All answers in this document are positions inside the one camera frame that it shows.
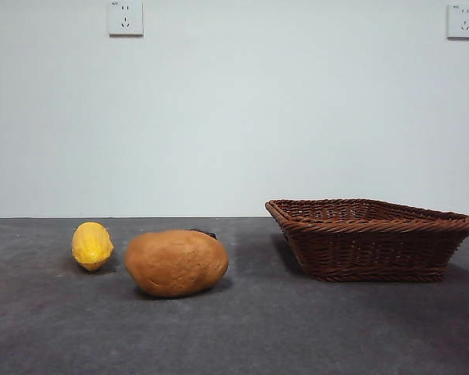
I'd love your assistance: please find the white wall socket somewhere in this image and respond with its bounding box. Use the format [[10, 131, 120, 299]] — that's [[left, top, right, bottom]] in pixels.
[[108, 0, 145, 38], [446, 3, 469, 41]]

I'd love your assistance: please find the brown wicker basket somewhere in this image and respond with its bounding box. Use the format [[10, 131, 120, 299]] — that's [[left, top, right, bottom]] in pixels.
[[264, 198, 469, 283]]

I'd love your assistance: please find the brown potato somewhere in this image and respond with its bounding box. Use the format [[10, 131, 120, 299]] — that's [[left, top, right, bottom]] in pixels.
[[124, 229, 230, 298]]

